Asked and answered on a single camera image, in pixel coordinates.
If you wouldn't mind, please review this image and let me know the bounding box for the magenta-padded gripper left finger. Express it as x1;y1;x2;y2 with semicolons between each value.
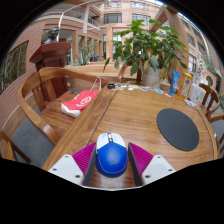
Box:
47;142;98;188

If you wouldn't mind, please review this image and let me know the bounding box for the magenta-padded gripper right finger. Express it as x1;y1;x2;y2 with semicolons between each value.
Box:
127;142;177;187

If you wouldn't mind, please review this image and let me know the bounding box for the blue and white computer mouse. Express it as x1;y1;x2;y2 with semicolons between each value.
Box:
95;132;129;178

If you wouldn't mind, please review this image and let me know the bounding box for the round dark grey mouse pad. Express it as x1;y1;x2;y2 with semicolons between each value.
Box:
156;107;200;152

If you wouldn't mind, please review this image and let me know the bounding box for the wooden armchair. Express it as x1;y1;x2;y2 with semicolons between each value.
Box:
206;98;224;158
198;83;214;113
116;63;143;84
17;66;108;146
0;130;32;164

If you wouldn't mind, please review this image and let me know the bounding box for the red and white bag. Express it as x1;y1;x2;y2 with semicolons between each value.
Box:
60;77;103;118

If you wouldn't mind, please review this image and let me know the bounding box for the clear plastic packet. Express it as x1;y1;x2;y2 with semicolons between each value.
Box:
184;98;199;108

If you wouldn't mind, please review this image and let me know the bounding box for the blue squeeze tube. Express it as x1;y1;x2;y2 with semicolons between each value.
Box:
169;70;181;97

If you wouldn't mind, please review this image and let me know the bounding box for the yellow dish soap bottle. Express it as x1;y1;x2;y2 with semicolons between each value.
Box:
180;72;194;99

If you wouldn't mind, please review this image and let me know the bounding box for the white stone statue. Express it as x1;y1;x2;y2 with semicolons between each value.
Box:
196;59;208;75

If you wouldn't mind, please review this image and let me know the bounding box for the green plant in white pot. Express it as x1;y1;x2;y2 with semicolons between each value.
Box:
103;18;189;90

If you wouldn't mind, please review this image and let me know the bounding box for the dark bust sculpture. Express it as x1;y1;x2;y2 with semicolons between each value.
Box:
42;25;61;45

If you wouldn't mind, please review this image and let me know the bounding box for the dark red wooden pedestal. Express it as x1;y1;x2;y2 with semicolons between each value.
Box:
29;41;72;101

